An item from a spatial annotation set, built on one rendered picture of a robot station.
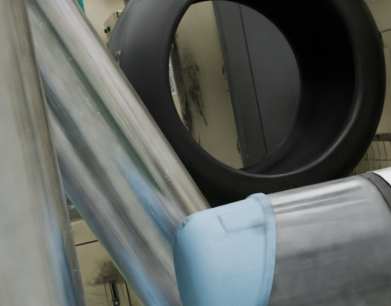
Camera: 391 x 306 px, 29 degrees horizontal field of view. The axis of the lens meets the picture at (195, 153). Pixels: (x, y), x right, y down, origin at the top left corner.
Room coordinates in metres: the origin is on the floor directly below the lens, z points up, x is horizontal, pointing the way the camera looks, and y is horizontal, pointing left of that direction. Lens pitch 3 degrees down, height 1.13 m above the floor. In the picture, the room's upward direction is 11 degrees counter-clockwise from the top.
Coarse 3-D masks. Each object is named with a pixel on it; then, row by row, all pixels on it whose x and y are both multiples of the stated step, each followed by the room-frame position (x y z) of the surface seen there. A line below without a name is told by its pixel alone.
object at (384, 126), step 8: (384, 48) 1.91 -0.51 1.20; (384, 56) 1.91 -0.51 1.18; (384, 104) 1.90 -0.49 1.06; (384, 112) 1.90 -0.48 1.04; (384, 120) 1.90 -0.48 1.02; (384, 128) 1.90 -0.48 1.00; (376, 144) 1.89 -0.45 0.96; (368, 152) 1.88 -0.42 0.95; (376, 152) 1.89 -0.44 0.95; (384, 152) 1.90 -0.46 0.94; (376, 160) 1.89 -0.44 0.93; (360, 168) 1.88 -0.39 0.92; (368, 168) 1.88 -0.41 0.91
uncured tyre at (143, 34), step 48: (144, 0) 1.48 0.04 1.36; (192, 0) 1.46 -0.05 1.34; (240, 0) 1.79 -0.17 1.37; (288, 0) 1.80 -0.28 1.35; (336, 0) 1.54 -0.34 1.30; (144, 48) 1.44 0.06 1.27; (336, 48) 1.78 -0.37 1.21; (144, 96) 1.44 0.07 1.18; (336, 96) 1.80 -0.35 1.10; (384, 96) 1.60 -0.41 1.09; (192, 144) 1.45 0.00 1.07; (288, 144) 1.80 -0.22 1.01; (336, 144) 1.52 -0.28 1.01; (240, 192) 1.48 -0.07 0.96
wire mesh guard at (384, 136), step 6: (390, 132) 1.74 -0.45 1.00; (378, 138) 1.78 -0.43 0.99; (384, 138) 1.75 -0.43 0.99; (390, 138) 1.72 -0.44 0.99; (372, 144) 1.83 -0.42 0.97; (378, 144) 1.80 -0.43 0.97; (384, 144) 1.77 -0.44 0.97; (390, 144) 1.74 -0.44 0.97; (372, 150) 1.83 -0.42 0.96; (378, 150) 1.80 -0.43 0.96; (354, 174) 1.94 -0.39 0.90
